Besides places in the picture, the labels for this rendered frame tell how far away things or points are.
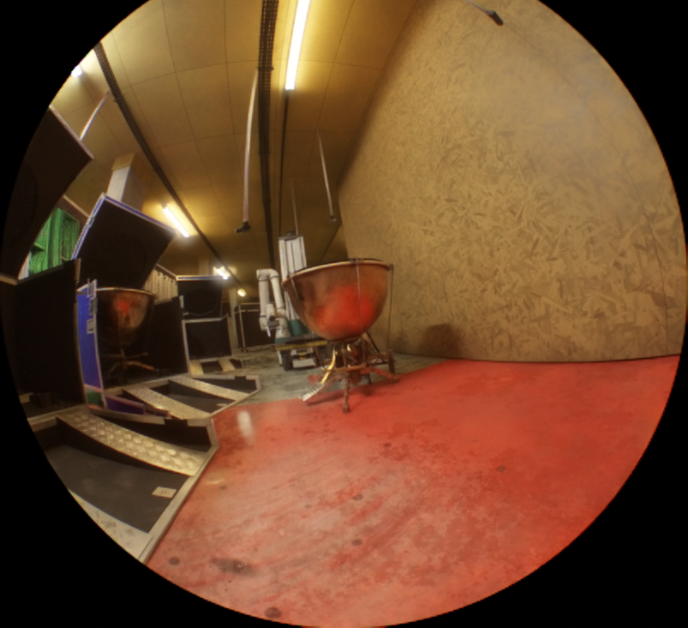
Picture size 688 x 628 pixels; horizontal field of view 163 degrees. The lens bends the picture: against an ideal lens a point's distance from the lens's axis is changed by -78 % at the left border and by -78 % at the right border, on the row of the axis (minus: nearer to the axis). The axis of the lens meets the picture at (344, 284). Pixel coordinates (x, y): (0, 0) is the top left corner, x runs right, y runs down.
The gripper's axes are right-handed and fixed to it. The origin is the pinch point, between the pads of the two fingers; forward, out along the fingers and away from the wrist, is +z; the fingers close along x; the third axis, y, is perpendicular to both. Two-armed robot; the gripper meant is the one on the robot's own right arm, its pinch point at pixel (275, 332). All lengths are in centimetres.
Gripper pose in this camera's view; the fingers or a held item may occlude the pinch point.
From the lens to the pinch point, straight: 253.4
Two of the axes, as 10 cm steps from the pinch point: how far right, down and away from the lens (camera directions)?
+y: -0.6, 5.6, 8.2
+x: -9.4, 2.3, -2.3
